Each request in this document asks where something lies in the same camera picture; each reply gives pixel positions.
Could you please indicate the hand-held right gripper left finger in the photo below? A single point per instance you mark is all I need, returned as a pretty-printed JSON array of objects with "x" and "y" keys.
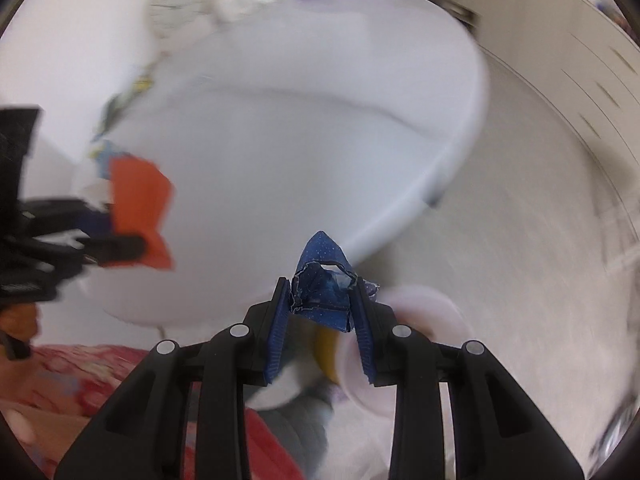
[{"x": 277, "y": 332}]

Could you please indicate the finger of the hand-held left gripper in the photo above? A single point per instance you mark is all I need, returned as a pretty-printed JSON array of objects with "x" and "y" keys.
[
  {"x": 115, "y": 250},
  {"x": 97, "y": 222}
]

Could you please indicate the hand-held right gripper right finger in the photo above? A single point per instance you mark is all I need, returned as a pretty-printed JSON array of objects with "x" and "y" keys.
[{"x": 365, "y": 337}]

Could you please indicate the orange paper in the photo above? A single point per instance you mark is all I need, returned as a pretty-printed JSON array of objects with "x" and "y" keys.
[{"x": 140, "y": 195}]

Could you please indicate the white trash bin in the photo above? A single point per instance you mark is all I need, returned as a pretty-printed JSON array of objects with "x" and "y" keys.
[{"x": 430, "y": 310}]

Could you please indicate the blue paper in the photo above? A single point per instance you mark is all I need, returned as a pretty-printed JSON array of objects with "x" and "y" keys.
[{"x": 320, "y": 265}]

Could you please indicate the person's left hand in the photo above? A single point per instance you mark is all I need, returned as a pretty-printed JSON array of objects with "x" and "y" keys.
[{"x": 17, "y": 322}]

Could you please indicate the black smartphone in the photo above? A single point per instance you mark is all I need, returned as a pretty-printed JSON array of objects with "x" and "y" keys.
[{"x": 112, "y": 110}]

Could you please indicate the red floral clothing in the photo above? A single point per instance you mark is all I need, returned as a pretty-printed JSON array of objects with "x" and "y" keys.
[{"x": 75, "y": 375}]

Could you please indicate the beige built-in cabinet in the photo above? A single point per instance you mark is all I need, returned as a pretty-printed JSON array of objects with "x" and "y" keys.
[{"x": 600, "y": 75}]

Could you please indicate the round white wall clock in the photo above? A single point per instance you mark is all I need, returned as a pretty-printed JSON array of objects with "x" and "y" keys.
[{"x": 179, "y": 7}]

